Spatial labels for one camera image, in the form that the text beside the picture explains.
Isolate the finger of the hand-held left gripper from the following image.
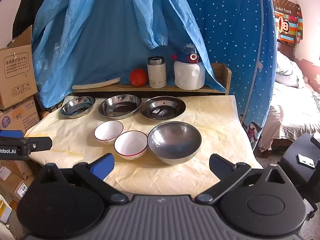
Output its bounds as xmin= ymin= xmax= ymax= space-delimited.
xmin=0 ymin=130 xmax=25 ymax=140
xmin=0 ymin=137 xmax=53 ymax=161

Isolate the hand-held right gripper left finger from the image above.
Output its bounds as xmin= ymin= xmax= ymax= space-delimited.
xmin=37 ymin=153 xmax=129 ymax=204

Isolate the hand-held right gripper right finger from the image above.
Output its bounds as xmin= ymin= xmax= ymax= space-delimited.
xmin=195 ymin=154 xmax=287 ymax=204

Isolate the white red-rimmed bowl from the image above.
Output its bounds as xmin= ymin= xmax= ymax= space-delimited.
xmin=94 ymin=120 xmax=124 ymax=145
xmin=114 ymin=131 xmax=148 ymax=160

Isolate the small steel plate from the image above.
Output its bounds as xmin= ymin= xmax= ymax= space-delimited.
xmin=60 ymin=96 xmax=96 ymax=119

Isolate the medium steel plate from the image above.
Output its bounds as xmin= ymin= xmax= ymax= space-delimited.
xmin=98 ymin=94 xmax=142 ymax=120

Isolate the large labelled steel plate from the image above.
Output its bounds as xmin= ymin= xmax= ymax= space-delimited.
xmin=140 ymin=96 xmax=186 ymax=120

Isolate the printed cardboard box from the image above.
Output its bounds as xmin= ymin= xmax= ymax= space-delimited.
xmin=0 ymin=96 xmax=40 ymax=137

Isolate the cream tablecloth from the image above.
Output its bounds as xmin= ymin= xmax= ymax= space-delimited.
xmin=25 ymin=95 xmax=263 ymax=198

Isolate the labelled cardboard box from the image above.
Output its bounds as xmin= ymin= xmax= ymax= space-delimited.
xmin=0 ymin=159 xmax=35 ymax=207

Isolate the open cardboard box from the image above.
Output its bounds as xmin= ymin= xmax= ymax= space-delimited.
xmin=0 ymin=25 xmax=38 ymax=110

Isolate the black chair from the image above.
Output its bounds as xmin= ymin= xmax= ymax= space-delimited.
xmin=277 ymin=132 xmax=320 ymax=217

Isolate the cream white stick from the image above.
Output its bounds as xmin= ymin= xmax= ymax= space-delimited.
xmin=72 ymin=77 xmax=121 ymax=90

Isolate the small black phone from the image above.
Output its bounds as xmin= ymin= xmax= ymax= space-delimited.
xmin=297 ymin=154 xmax=315 ymax=168

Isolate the bed with pale bedding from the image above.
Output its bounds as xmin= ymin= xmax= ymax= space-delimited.
xmin=259 ymin=50 xmax=320 ymax=153

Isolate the wooden shelf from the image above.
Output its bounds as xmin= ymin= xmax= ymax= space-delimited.
xmin=70 ymin=63 xmax=232 ymax=96

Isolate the red tomato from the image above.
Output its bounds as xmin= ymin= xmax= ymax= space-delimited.
xmin=129 ymin=68 xmax=147 ymax=87

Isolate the white and blue water bottle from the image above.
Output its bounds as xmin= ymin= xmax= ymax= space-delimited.
xmin=171 ymin=44 xmax=206 ymax=90

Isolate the white thermos jar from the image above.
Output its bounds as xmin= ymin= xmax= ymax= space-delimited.
xmin=147 ymin=56 xmax=167 ymax=88

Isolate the white pillow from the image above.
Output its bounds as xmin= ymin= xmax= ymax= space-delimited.
xmin=274 ymin=52 xmax=305 ymax=88

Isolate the blue polka dot curtain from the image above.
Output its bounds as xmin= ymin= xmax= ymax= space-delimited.
xmin=175 ymin=0 xmax=278 ymax=153

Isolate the light blue coat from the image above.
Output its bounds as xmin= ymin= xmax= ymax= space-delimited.
xmin=31 ymin=0 xmax=225 ymax=108

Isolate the dark hanging garment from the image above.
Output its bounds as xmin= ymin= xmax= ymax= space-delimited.
xmin=12 ymin=0 xmax=59 ymax=39

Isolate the monkey print cloth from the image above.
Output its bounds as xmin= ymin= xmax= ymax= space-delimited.
xmin=271 ymin=0 xmax=303 ymax=46

